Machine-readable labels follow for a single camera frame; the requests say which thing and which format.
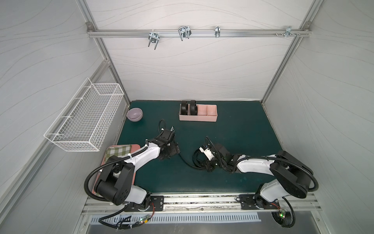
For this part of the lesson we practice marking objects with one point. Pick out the purple bowl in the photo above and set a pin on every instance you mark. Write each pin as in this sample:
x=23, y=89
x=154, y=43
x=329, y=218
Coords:
x=135, y=114

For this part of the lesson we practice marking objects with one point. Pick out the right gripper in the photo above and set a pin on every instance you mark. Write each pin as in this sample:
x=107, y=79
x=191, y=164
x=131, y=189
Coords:
x=210, y=163

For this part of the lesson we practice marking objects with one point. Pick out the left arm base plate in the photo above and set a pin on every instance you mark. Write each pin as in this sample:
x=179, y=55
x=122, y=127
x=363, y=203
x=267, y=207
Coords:
x=150, y=203

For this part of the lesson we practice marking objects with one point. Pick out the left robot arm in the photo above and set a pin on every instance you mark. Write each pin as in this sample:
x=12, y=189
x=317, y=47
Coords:
x=113, y=181

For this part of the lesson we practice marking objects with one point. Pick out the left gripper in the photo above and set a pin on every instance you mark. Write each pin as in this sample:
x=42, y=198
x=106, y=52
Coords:
x=171, y=149

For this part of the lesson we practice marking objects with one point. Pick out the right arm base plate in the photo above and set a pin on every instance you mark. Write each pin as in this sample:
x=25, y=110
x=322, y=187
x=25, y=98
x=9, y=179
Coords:
x=256, y=202

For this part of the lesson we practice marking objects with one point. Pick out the horizontal aluminium rail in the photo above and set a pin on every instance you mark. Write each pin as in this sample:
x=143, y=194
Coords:
x=195, y=33

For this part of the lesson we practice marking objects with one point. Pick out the white wire basket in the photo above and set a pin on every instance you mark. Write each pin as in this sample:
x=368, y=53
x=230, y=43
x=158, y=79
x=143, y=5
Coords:
x=84, y=122

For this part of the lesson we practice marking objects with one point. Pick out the pink divided storage box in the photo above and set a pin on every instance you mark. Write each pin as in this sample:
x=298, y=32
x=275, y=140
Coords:
x=206, y=113

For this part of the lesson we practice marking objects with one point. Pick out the white vent strip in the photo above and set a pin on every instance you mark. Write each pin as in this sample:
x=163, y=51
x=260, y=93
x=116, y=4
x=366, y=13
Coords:
x=187, y=218

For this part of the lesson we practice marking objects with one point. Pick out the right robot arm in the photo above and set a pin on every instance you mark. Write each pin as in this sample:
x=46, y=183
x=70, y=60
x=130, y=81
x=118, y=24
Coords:
x=291, y=176

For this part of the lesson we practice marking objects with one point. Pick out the metal hook clamp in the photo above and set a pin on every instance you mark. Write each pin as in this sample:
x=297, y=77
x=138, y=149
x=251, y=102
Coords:
x=288, y=33
x=153, y=39
x=217, y=31
x=184, y=32

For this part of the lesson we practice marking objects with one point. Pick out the front aluminium frame rail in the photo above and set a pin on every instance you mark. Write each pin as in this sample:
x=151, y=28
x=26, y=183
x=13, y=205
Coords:
x=203, y=203

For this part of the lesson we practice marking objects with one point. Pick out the green checked cloth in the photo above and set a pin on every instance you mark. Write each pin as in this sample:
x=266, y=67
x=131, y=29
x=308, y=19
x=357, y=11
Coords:
x=116, y=150

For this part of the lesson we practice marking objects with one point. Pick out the long black belt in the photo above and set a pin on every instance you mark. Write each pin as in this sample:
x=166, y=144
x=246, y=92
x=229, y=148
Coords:
x=184, y=109

